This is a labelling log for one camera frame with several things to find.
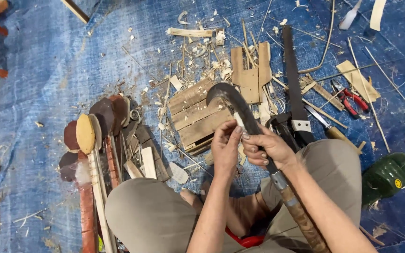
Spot person's right hand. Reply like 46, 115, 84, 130
241, 126, 295, 171

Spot person's left hand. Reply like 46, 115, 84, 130
211, 119, 244, 174

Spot small white wood piece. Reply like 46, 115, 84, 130
233, 112, 247, 128

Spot curved sickle with wooden handle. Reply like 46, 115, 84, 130
206, 82, 331, 253

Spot small wooden pallet block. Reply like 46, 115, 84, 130
167, 77, 235, 156

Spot white paper scrap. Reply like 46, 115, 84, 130
168, 162, 190, 185

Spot person's foot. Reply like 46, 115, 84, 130
180, 188, 271, 238

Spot person's right leg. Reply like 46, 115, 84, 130
259, 138, 363, 253

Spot person's leg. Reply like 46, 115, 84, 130
104, 177, 245, 253
259, 138, 363, 253

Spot dark wooden plank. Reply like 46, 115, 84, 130
134, 124, 170, 182

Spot notched flat wooden board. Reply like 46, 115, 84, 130
230, 41, 273, 104

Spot black hand saw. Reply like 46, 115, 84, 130
266, 25, 316, 148

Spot short white wood strip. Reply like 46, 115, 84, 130
123, 160, 143, 179
141, 146, 158, 180

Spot narrow brown wood strip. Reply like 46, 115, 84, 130
300, 73, 346, 112

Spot pile of wood shavings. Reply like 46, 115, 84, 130
151, 9, 289, 122

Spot red plastic object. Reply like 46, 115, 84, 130
225, 226, 265, 249

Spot person's left leg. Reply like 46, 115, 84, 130
104, 177, 245, 253

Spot flat tan wood piece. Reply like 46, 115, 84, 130
336, 60, 382, 103

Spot brown headed wooden piece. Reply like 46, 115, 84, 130
109, 94, 131, 128

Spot thin bamboo stick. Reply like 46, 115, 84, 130
347, 37, 391, 154
364, 46, 405, 121

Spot bent cane strip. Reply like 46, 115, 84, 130
297, 0, 336, 75

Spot green plastic object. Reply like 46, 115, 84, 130
361, 152, 405, 208

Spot split pale wood stick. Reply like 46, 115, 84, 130
166, 27, 214, 38

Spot yellow headed wooden piece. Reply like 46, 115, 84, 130
75, 113, 117, 253

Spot dark headed red wooden piece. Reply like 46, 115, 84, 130
63, 120, 98, 253

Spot white plastic bottle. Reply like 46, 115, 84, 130
338, 0, 363, 31

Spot dark round wooden head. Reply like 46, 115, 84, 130
59, 151, 79, 182

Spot pale wood strip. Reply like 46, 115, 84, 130
369, 0, 388, 32

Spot blue tarpaulin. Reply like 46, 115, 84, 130
0, 0, 405, 253

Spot wooden batten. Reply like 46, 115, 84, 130
60, 0, 90, 25

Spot chisel with wooden handle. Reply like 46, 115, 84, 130
304, 105, 364, 154

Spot red handled pliers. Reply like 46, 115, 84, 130
330, 80, 371, 119

